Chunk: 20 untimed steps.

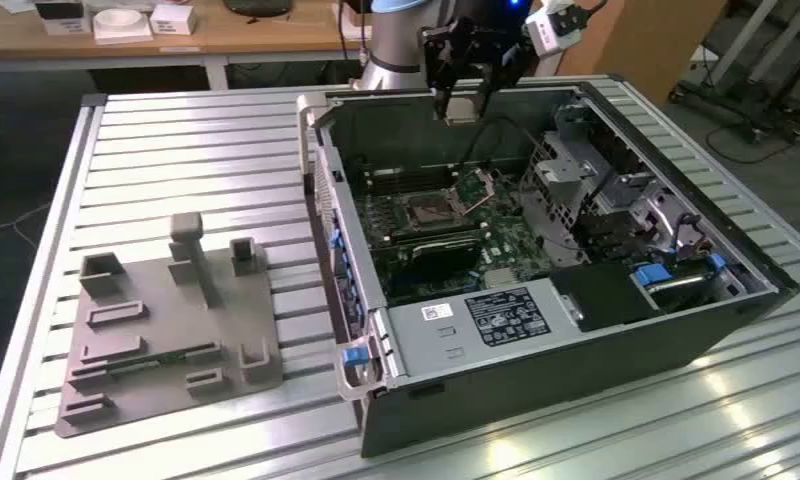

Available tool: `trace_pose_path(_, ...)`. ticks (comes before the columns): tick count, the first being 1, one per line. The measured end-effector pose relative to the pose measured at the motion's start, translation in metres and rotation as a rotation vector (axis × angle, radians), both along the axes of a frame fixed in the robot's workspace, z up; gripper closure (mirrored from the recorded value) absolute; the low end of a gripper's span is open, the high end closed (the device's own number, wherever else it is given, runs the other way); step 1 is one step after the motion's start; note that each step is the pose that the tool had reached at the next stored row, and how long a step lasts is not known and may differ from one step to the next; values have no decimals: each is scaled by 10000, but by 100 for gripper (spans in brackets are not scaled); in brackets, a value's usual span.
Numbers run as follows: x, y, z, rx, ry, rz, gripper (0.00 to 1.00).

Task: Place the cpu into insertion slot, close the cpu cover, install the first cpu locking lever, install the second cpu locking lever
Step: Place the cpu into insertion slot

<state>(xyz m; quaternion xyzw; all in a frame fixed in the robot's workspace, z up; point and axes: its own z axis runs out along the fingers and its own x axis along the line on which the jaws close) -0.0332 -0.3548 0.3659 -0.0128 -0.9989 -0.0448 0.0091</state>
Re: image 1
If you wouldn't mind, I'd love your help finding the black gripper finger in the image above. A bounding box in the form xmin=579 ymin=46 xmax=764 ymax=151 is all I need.
xmin=431 ymin=79 xmax=457 ymax=122
xmin=476 ymin=64 xmax=499 ymax=124

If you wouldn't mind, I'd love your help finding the silver square CPU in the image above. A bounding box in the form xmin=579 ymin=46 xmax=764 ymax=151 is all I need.
xmin=439 ymin=95 xmax=480 ymax=127

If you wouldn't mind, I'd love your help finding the black RAM slot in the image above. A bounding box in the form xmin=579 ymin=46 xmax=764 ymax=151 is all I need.
xmin=364 ymin=168 xmax=455 ymax=178
xmin=365 ymin=173 xmax=455 ymax=183
xmin=368 ymin=183 xmax=457 ymax=194
xmin=367 ymin=178 xmax=456 ymax=188

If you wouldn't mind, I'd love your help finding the CPU socket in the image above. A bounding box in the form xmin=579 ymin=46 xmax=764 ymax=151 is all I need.
xmin=403 ymin=191 xmax=473 ymax=227

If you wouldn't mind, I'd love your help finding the black expansion slot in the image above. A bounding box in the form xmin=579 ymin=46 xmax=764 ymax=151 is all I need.
xmin=372 ymin=227 xmax=479 ymax=247

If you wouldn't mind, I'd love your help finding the grey metal drive cage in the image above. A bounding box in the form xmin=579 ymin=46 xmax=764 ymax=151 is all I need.
xmin=519 ymin=102 xmax=655 ymax=269

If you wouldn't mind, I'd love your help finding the brown wooden panel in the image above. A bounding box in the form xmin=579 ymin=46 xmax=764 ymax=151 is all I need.
xmin=556 ymin=0 xmax=732 ymax=106

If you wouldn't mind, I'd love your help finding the green motherboard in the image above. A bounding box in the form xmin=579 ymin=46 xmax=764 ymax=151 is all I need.
xmin=356 ymin=162 xmax=555 ymax=307

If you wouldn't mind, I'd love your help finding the black round object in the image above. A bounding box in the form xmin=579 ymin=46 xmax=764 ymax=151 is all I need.
xmin=222 ymin=0 xmax=293 ymax=16

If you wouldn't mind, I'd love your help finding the wooden desk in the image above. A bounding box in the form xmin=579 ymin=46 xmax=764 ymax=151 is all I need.
xmin=0 ymin=0 xmax=572 ymax=92

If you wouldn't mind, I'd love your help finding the black expansion card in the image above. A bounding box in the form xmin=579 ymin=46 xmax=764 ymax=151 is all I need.
xmin=405 ymin=238 xmax=483 ymax=297

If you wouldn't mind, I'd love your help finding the silver chipset heat sink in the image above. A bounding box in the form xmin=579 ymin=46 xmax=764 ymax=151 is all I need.
xmin=489 ymin=268 xmax=529 ymax=290

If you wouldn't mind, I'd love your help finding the white printed box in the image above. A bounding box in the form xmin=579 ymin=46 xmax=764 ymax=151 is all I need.
xmin=148 ymin=3 xmax=200 ymax=37

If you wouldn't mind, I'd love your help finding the black wheeled stand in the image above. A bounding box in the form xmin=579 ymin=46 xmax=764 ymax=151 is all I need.
xmin=665 ymin=0 xmax=800 ymax=146

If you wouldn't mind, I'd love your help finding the blue drive carrier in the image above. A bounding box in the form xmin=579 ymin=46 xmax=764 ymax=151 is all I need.
xmin=629 ymin=263 xmax=673 ymax=292

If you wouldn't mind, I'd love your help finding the black plastic shroud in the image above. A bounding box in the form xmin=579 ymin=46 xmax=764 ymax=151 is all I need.
xmin=547 ymin=260 xmax=665 ymax=335

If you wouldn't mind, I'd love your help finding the silver power supply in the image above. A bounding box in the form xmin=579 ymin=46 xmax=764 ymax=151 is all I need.
xmin=377 ymin=277 xmax=585 ymax=380

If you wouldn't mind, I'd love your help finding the white box with round hollow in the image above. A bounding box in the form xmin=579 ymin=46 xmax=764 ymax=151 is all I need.
xmin=90 ymin=8 xmax=156 ymax=47

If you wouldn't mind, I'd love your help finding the blue case latch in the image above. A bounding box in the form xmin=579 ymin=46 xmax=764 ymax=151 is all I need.
xmin=339 ymin=346 xmax=369 ymax=372

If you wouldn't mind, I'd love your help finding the white box with dark top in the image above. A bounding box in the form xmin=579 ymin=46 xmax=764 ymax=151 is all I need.
xmin=33 ymin=0 xmax=86 ymax=37

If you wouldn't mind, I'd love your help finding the grey parts rack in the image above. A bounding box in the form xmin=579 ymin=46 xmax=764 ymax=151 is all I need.
xmin=52 ymin=212 xmax=285 ymax=440

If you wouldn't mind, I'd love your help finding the black open PC case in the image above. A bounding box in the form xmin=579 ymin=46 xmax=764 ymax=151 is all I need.
xmin=295 ymin=78 xmax=800 ymax=459

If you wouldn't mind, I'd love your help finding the green RAM stick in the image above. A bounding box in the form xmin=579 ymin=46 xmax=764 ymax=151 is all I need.
xmin=105 ymin=349 xmax=192 ymax=376

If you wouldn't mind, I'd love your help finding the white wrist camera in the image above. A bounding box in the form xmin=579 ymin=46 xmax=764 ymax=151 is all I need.
xmin=524 ymin=0 xmax=585 ymax=57

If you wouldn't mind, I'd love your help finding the black hanging cable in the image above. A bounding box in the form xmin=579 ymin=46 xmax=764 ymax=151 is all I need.
xmin=335 ymin=0 xmax=369 ymax=66

